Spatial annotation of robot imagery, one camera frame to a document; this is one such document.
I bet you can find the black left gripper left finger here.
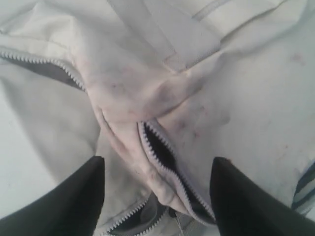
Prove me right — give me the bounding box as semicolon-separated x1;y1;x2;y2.
0;156;105;236

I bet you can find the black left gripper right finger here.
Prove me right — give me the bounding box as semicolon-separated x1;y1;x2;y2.
210;157;315;236

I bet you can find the white fabric backpack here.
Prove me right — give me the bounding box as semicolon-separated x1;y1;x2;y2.
0;0;315;236

